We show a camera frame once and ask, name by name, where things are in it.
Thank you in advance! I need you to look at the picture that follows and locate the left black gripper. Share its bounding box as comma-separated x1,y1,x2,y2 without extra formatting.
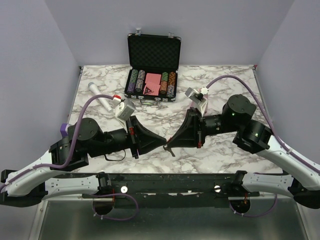
89,116,169,160

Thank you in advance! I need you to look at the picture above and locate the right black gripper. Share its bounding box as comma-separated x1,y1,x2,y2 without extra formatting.
168,106,240,148

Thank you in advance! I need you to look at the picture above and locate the silver key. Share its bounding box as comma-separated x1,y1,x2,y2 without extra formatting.
163,144,176,157

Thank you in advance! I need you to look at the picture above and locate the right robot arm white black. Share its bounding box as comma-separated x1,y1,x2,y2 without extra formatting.
164,93,320,209

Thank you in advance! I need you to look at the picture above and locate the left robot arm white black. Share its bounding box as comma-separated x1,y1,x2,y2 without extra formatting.
0,116,167,208

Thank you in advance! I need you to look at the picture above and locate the pink metronome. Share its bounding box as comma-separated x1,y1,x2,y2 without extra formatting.
190,92,208,116

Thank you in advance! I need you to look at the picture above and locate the red playing card deck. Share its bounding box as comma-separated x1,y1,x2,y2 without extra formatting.
143,73,161,96

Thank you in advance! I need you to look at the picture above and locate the white microphone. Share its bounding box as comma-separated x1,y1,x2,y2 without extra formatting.
87,81,113,113

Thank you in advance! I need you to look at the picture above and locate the black poker chip case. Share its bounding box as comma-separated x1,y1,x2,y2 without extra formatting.
124,33,181,102

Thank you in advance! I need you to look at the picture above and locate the purple metronome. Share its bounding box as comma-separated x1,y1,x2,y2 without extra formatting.
60,123,71,138

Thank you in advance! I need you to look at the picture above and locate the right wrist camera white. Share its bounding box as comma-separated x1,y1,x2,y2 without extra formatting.
185,87,209,116

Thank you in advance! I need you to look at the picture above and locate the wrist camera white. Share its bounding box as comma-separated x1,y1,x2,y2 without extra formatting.
112,95,136,130
185,87,209,116

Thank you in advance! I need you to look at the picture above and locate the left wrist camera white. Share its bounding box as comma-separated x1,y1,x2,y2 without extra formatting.
112,95,136,130

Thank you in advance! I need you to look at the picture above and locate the black mounting rail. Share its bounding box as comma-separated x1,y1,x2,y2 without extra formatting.
93,170,260,214

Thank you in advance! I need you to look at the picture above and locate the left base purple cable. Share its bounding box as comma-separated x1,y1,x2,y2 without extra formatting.
92,193,140,221

